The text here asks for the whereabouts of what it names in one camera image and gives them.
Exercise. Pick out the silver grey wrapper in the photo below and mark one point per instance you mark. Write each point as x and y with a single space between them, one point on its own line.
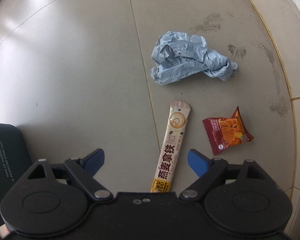
178 55

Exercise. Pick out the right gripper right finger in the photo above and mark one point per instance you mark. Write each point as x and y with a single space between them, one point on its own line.
209 172

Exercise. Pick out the red orange snack packet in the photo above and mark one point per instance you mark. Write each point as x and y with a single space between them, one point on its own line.
224 133

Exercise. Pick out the oat latte stick sachet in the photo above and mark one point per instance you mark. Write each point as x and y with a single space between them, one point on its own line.
170 150

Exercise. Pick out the dark green trash bin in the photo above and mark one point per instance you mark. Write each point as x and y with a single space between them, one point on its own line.
14 158

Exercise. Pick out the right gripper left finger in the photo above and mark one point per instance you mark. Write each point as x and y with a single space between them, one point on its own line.
81 173

